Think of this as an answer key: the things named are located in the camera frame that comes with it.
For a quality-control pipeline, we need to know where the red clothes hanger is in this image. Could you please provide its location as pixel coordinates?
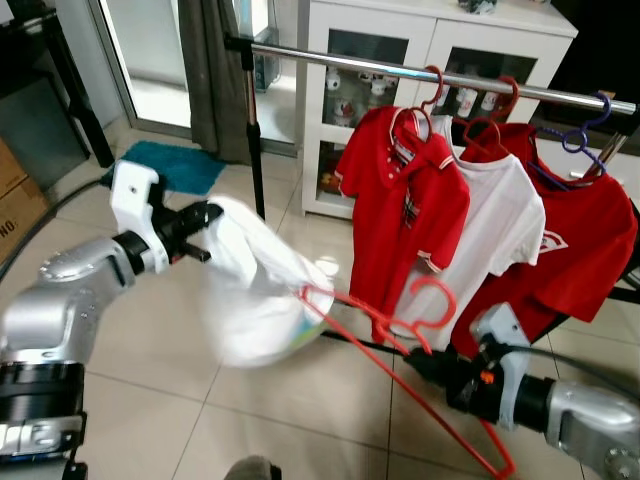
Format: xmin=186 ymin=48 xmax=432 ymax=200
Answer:
xmin=462 ymin=75 xmax=523 ymax=163
xmin=298 ymin=276 xmax=518 ymax=480
xmin=386 ymin=65 xmax=448 ymax=166

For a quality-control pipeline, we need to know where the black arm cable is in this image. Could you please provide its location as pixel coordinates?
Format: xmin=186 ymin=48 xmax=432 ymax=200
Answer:
xmin=0 ymin=178 xmax=113 ymax=286
xmin=497 ymin=342 xmax=640 ymax=401

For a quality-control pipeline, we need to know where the brown cardboard box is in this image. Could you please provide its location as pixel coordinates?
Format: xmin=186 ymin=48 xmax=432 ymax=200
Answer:
xmin=0 ymin=135 xmax=51 ymax=266

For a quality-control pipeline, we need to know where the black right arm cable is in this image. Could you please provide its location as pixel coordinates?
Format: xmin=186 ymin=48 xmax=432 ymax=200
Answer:
xmin=497 ymin=342 xmax=640 ymax=401

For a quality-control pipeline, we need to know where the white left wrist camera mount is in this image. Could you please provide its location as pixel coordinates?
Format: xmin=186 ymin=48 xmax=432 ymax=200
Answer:
xmin=107 ymin=158 xmax=173 ymax=278

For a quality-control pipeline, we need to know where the red T-shirt white print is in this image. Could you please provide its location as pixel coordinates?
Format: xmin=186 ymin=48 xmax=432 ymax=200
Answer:
xmin=450 ymin=120 xmax=640 ymax=358

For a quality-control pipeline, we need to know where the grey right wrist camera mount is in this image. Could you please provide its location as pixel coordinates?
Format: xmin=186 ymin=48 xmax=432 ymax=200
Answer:
xmin=470 ymin=303 xmax=533 ymax=431

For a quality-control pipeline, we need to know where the white T-shirt green print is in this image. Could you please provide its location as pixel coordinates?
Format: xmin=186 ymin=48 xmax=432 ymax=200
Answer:
xmin=193 ymin=193 xmax=338 ymax=371

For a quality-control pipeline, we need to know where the white glass-door cabinet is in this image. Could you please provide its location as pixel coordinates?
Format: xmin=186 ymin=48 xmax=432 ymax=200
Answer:
xmin=298 ymin=0 xmax=580 ymax=223

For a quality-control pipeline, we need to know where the purple clothes hanger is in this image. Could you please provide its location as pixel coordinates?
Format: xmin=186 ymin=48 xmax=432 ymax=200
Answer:
xmin=533 ymin=90 xmax=616 ymax=189

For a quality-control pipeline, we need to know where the plain white T-shirt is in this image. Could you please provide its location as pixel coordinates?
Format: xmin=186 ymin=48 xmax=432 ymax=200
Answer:
xmin=395 ymin=115 xmax=547 ymax=353

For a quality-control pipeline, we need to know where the silver clothes rack rail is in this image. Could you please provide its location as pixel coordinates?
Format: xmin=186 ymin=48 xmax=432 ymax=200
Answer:
xmin=225 ymin=35 xmax=640 ymax=117

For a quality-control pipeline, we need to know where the teal floor mat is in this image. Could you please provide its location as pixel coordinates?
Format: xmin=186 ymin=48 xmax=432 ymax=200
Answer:
xmin=100 ymin=139 xmax=228 ymax=197

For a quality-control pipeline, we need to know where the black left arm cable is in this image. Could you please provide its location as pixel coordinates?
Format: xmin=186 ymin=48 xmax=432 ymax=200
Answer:
xmin=0 ymin=178 xmax=113 ymax=286

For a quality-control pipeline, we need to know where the grey curtain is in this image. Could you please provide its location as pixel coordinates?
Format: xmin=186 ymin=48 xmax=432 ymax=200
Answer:
xmin=177 ymin=0 xmax=264 ymax=167

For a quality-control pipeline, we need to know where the black clothes rack post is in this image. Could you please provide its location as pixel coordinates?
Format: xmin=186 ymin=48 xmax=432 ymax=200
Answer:
xmin=238 ymin=38 xmax=269 ymax=223

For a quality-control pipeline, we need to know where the red polo shirt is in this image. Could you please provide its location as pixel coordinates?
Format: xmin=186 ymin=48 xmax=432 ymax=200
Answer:
xmin=334 ymin=104 xmax=472 ymax=323

